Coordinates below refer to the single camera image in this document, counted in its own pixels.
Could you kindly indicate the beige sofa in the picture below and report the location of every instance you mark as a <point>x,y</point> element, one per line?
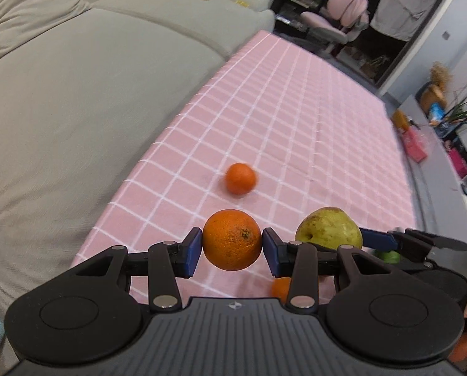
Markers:
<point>73,98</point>

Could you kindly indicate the hanging grey cloth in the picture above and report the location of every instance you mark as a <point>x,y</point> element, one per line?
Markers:
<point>407,6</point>

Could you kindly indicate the large orange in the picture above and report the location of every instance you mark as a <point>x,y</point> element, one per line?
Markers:
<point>232,239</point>

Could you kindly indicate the green potted plant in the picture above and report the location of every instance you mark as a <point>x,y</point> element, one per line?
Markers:
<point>462,111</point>

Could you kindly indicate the small tangerine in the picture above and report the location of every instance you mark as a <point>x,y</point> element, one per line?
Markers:
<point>281,289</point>
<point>240,178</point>

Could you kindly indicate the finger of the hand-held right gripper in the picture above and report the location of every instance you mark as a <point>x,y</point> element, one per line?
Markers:
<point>376,239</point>

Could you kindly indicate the green fruit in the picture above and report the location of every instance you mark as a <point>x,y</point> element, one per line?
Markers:
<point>390,256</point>

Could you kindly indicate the pink office chair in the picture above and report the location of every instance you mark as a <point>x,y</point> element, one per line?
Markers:
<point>335,17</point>

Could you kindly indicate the pink checked tablecloth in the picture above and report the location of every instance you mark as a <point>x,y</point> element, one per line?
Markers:
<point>280,113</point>

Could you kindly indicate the orange vase with dried flowers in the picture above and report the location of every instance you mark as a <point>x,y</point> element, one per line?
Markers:
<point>435,88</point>

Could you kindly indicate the pink box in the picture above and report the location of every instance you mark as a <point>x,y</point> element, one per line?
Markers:
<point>415,145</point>

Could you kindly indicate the orange jar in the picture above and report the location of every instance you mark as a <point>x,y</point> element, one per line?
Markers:
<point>400,119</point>

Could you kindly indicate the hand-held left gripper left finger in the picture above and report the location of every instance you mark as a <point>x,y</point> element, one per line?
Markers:
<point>193,252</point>

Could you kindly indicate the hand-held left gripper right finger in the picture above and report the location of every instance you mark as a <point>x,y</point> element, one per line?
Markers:
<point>269,253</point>

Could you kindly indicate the blue packet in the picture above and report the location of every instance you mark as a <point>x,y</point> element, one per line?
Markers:
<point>437,112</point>

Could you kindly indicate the yellow-green pear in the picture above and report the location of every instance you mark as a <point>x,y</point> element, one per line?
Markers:
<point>329,230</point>

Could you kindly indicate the grey low cabinet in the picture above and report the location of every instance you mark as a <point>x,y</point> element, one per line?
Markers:
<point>441,172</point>

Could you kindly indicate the magenta box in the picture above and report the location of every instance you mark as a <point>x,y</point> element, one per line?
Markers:
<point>458,163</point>

